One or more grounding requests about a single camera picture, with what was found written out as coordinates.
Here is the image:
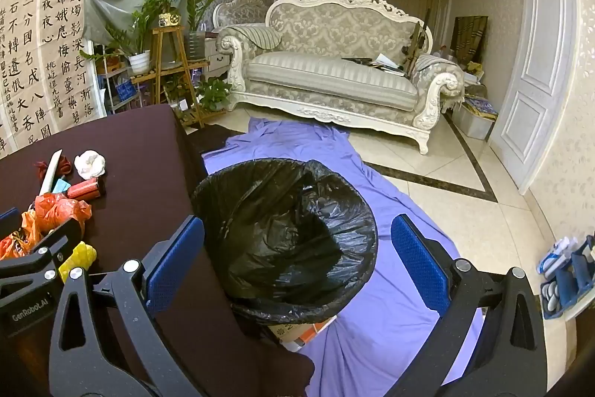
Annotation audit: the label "tall plant in glass vase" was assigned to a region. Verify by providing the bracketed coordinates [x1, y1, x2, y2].
[178, 0, 226, 62]

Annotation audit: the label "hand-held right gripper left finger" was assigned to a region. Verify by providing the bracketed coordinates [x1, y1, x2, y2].
[49, 215, 205, 397]

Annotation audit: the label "yellow ribbed plastic piece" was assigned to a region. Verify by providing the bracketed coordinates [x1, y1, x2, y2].
[58, 241, 97, 284]

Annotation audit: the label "red box with black cap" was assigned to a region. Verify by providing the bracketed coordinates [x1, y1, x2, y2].
[66, 177, 106, 200]

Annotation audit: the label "orange printed plastic bag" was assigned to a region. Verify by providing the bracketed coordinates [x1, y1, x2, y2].
[0, 213, 45, 260]

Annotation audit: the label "purple floor sheet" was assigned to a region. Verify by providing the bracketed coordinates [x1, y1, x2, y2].
[202, 115, 484, 397]

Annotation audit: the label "small plant in brown pot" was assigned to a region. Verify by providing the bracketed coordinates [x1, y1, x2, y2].
[79, 48, 128, 74]

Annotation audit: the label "red string bundle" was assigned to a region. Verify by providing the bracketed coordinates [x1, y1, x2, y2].
[32, 155, 73, 180]

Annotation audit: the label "cardboard box with orange print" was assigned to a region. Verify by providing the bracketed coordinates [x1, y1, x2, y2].
[267, 316, 338, 353]

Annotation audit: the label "white tissue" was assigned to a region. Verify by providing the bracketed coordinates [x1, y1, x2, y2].
[74, 150, 107, 179]

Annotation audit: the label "ornate cream armchair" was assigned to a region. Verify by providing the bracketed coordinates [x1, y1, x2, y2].
[211, 0, 270, 30]

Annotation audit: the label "white metal shelf rack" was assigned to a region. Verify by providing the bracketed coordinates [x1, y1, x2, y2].
[95, 62, 142, 115]

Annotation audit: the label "white panelled door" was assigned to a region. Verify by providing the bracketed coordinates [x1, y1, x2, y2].
[488, 0, 579, 195]

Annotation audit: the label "dark striped cloth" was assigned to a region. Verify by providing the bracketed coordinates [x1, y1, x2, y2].
[453, 16, 490, 65]

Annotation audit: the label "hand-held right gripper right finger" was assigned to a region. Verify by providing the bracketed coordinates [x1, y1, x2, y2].
[381, 213, 549, 397]

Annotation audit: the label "wooden plant stand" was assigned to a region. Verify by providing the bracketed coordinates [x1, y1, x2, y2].
[130, 25, 233, 129]

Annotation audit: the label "blue fabric organiser bag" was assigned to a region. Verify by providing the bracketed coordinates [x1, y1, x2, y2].
[537, 233, 595, 324]

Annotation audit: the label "ornate cream sofa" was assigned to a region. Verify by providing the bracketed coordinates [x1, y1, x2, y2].
[216, 0, 466, 155]

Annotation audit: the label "white long packet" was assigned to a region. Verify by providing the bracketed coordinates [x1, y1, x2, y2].
[38, 149, 63, 196]

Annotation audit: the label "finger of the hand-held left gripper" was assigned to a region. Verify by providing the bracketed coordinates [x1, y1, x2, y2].
[0, 217, 83, 284]
[0, 208, 23, 242]

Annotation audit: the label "bin with black liner bag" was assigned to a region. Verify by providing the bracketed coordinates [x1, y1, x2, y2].
[190, 158, 378, 328]

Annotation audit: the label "white drawer cabinet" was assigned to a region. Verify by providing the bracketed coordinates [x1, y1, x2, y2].
[205, 35, 233, 74]

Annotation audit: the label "calligraphy paper wall hanging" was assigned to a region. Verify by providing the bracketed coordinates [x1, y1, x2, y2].
[0, 0, 105, 160]

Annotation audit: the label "clear plastic storage box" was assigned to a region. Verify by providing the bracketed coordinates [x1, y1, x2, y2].
[452, 97, 499, 140]

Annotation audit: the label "loose papers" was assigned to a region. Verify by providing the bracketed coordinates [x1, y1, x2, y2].
[341, 52, 406, 76]

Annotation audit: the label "small leafy green plant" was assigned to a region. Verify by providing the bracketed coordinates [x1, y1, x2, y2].
[194, 76, 233, 113]

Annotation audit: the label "green plant in white pot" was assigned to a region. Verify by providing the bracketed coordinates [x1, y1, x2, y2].
[104, 0, 187, 75]

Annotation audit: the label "dark brown table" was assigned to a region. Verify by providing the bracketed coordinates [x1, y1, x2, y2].
[0, 104, 317, 397]

